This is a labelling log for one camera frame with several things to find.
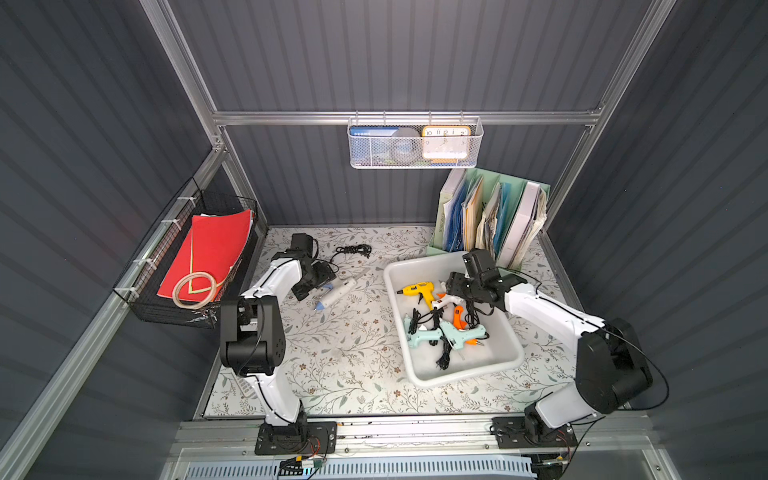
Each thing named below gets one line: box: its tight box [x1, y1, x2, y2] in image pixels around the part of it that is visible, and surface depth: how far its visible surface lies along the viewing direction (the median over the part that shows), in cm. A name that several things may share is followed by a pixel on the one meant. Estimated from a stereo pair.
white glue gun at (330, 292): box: [308, 279, 357, 311], surface depth 101 cm
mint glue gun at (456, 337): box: [439, 319, 487, 350], surface depth 88 cm
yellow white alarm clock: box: [421, 125, 472, 160], surface depth 90 cm
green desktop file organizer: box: [426, 168, 550, 271], surface depth 98 cm
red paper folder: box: [157, 209, 253, 301], surface depth 75 cm
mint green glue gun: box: [403, 313, 443, 349], surface depth 89 cm
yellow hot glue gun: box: [396, 281, 435, 311], surface depth 101 cm
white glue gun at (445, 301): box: [432, 294, 465, 310], surface depth 93 cm
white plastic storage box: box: [384, 251, 525, 388], surface depth 86 cm
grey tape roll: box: [391, 127, 422, 164], surface depth 90 cm
